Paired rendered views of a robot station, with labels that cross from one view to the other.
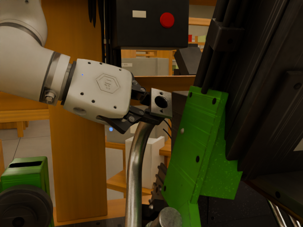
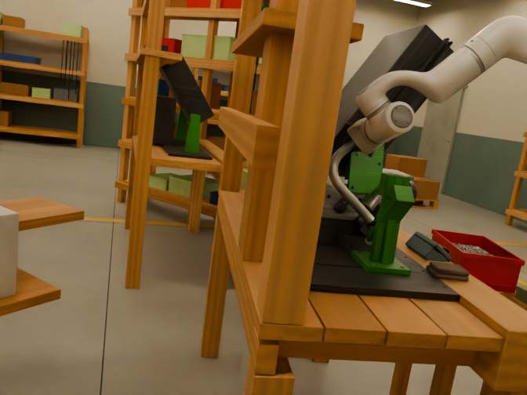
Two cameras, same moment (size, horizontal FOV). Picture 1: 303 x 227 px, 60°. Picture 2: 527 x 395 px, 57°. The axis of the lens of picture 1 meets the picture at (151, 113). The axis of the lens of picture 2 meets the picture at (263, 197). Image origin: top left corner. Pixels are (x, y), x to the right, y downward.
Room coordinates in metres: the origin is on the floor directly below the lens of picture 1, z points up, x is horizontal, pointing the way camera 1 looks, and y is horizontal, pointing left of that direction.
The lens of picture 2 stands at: (0.61, 1.59, 1.32)
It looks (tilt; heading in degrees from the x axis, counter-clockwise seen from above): 11 degrees down; 275
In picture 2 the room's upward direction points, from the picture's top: 8 degrees clockwise
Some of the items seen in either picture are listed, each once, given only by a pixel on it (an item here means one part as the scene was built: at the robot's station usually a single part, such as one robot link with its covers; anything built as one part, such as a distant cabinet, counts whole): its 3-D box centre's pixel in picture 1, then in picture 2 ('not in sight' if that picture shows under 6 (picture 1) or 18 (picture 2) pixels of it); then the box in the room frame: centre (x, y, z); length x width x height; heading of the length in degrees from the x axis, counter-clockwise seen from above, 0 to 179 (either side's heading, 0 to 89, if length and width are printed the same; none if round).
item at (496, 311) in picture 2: not in sight; (395, 255); (0.23, -0.22, 0.82); 1.50 x 0.14 x 0.15; 104
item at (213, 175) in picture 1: (207, 149); (362, 161); (0.42, -0.09, 1.17); 0.13 x 0.12 x 0.20; 104
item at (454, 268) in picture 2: not in sight; (447, 270); (0.16, 0.18, 0.91); 0.10 x 0.08 x 0.03; 6
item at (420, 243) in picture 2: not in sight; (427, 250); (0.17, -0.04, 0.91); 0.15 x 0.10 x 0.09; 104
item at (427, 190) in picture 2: not in sight; (397, 179); (-0.89, -6.58, 0.37); 1.20 x 0.80 x 0.74; 30
